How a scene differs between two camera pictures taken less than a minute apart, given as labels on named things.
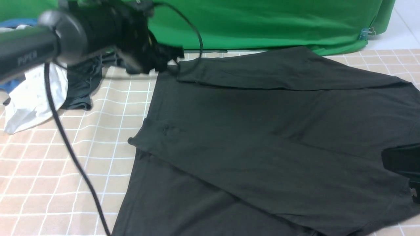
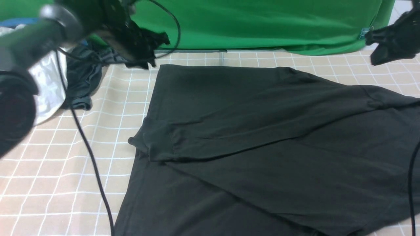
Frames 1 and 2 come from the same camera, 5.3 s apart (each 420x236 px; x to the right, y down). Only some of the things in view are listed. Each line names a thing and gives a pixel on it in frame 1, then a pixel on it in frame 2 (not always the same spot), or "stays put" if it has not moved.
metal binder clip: (365, 32) stays put
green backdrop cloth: (327, 27) stays put
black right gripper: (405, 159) → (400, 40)
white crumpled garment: (31, 102) stays put
